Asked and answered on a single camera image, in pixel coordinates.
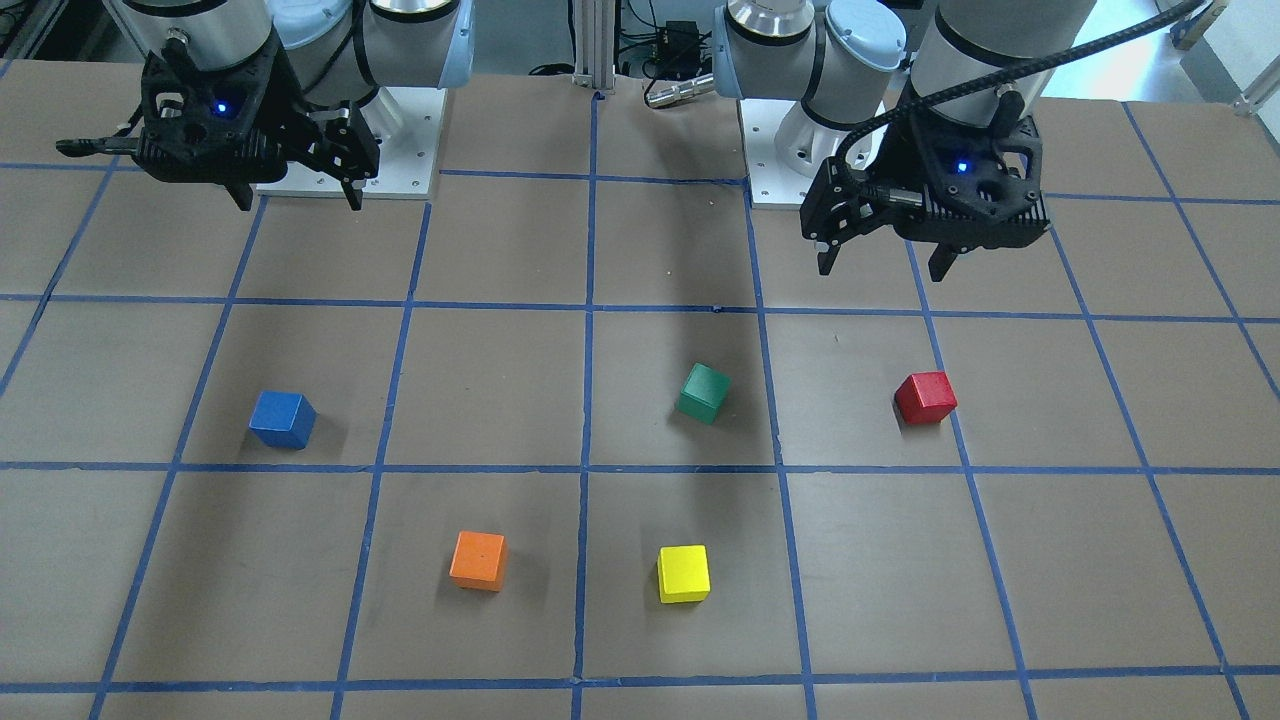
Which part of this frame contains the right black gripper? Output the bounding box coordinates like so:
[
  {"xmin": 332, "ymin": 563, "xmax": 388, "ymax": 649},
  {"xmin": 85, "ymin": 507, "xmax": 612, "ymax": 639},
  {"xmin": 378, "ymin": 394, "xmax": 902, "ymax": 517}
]
[{"xmin": 132, "ymin": 46, "xmax": 380, "ymax": 211}]

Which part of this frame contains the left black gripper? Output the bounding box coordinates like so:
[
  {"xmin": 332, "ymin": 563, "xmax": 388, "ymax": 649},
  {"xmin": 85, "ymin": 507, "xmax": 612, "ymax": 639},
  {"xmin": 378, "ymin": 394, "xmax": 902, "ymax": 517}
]
[{"xmin": 800, "ymin": 96, "xmax": 1051, "ymax": 283}]

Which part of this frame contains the red wooden block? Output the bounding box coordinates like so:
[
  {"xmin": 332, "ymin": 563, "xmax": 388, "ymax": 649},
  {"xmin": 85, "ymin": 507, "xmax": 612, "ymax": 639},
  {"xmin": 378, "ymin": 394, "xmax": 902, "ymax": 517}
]
[{"xmin": 893, "ymin": 372, "xmax": 959, "ymax": 425}]

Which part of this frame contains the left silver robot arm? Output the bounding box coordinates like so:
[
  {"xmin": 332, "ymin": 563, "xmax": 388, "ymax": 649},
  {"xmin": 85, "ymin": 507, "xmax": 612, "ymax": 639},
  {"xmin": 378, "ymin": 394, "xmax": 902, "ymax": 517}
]
[{"xmin": 713, "ymin": 1, "xmax": 1093, "ymax": 281}]

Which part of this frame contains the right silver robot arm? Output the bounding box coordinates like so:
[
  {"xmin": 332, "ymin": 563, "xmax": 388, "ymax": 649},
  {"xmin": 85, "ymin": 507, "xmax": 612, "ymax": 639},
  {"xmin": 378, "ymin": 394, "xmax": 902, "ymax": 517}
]
[{"xmin": 58, "ymin": 1, "xmax": 475, "ymax": 210}]

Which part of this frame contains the green wooden block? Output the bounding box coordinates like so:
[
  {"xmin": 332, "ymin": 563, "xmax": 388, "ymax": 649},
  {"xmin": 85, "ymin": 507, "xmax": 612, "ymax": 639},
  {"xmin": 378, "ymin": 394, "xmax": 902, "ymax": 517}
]
[{"xmin": 675, "ymin": 363, "xmax": 731, "ymax": 425}]

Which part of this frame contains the blue wooden block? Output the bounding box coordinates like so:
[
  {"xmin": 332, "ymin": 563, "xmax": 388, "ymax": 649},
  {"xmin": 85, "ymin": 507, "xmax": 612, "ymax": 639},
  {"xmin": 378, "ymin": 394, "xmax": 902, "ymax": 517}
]
[{"xmin": 248, "ymin": 389, "xmax": 317, "ymax": 450}]

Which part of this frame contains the yellow wooden block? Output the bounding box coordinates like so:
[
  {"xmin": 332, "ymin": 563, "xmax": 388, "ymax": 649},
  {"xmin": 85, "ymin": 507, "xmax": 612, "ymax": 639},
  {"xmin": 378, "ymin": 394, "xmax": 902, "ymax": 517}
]
[{"xmin": 655, "ymin": 544, "xmax": 710, "ymax": 603}]

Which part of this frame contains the orange wooden block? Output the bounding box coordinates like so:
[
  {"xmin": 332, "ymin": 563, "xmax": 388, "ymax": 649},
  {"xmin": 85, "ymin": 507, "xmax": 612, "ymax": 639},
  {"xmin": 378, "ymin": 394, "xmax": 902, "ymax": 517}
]
[{"xmin": 449, "ymin": 530, "xmax": 508, "ymax": 593}]

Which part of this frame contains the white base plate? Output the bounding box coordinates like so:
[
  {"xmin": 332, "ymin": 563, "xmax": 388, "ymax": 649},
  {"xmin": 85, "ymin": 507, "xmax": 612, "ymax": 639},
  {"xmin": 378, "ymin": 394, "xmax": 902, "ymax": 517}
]
[
  {"xmin": 739, "ymin": 99, "xmax": 849, "ymax": 210},
  {"xmin": 253, "ymin": 87, "xmax": 449, "ymax": 201}
]

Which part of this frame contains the black corrugated cable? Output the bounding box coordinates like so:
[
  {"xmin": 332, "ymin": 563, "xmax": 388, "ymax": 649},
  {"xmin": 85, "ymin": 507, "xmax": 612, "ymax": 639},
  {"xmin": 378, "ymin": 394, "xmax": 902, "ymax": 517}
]
[{"xmin": 836, "ymin": 0, "xmax": 1211, "ymax": 191}]

